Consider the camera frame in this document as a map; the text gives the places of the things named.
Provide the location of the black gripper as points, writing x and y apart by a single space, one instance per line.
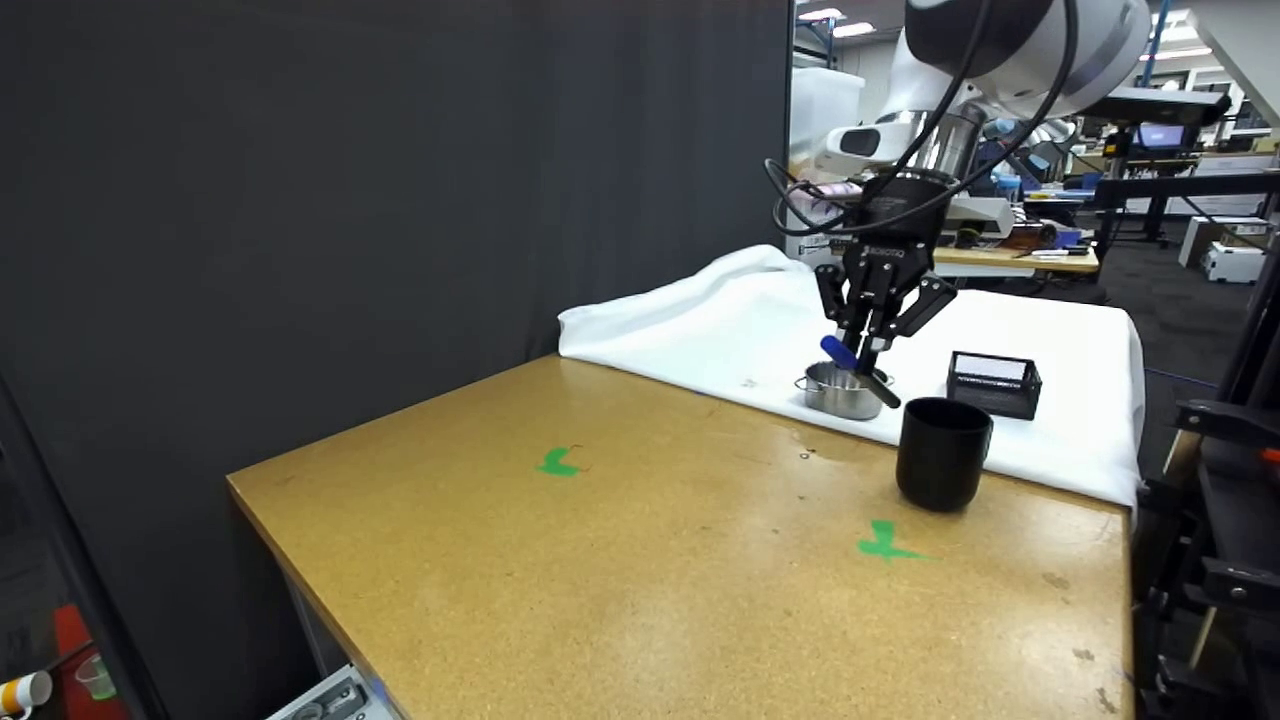
890 256

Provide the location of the blue capped marker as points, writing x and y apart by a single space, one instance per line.
868 378

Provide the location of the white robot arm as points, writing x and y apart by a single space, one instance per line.
969 86

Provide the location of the black cup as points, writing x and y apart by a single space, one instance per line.
941 454

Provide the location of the small steel pot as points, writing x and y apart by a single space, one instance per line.
836 393

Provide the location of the black mesh basket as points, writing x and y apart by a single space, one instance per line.
1000 385

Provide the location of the green tape mark near edge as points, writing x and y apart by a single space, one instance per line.
558 465

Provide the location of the dark grey partition panel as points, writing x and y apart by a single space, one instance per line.
237 227

